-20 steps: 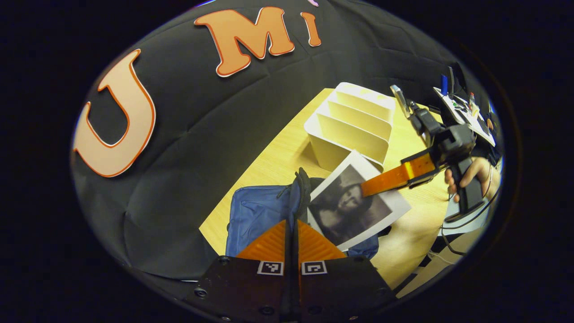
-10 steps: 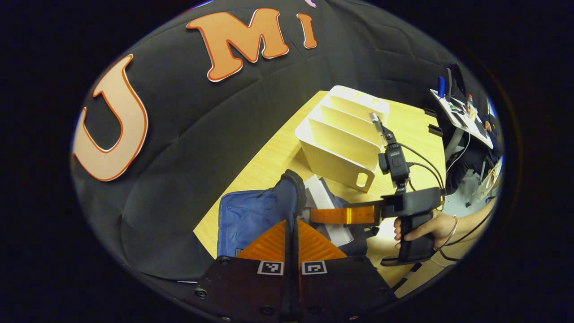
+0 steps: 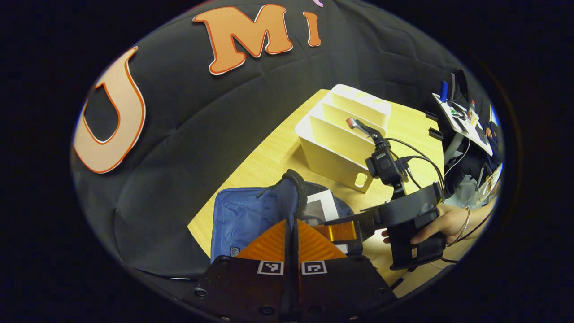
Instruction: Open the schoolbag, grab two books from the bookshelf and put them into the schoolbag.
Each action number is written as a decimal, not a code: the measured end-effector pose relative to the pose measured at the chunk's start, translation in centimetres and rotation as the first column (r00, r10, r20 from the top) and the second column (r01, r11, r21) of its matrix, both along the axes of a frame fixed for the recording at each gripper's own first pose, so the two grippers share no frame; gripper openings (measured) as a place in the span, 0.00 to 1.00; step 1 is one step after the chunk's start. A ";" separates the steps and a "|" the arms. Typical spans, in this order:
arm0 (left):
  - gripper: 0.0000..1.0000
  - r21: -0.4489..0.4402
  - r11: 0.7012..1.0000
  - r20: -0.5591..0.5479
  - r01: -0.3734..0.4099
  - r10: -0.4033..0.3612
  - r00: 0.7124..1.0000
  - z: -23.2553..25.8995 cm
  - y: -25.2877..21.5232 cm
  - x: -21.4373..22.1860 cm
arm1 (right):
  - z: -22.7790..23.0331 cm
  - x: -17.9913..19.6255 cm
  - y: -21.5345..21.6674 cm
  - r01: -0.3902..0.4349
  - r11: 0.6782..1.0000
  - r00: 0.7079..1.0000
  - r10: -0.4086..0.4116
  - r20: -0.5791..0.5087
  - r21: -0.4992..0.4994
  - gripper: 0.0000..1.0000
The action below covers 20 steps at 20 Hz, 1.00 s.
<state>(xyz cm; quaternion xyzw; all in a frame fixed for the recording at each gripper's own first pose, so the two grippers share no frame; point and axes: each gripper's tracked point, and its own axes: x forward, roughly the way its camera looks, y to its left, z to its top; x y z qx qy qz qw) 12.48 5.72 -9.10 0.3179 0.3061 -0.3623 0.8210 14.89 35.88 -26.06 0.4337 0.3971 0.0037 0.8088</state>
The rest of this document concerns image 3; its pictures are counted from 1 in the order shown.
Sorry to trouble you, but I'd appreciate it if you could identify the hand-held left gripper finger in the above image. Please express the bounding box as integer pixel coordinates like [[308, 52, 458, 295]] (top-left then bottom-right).
[[291, 219, 397, 323], [193, 219, 292, 323]]

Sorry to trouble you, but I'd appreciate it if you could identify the grey and white book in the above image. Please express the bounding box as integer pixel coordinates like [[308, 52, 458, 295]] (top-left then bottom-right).
[[305, 189, 350, 254]]

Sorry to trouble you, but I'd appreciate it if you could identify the white bookshelf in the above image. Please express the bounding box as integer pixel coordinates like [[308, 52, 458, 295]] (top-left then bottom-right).
[[295, 84, 393, 194]]

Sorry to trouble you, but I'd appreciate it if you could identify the blue schoolbag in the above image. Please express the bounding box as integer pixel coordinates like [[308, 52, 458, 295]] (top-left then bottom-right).
[[210, 169, 359, 265]]

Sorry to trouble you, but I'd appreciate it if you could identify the white side desk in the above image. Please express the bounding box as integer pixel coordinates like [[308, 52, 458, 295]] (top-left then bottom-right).
[[432, 92, 494, 157]]

